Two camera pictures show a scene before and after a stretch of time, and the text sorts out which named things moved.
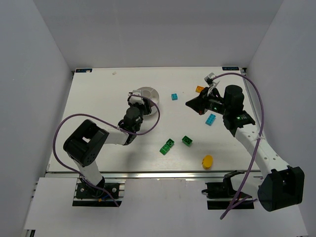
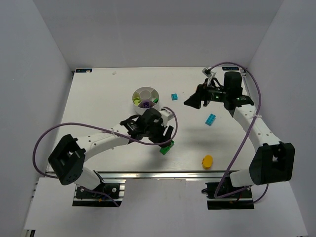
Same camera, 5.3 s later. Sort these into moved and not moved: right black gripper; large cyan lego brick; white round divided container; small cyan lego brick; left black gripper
Moved: right black gripper; left black gripper
Not moved: large cyan lego brick; white round divided container; small cyan lego brick
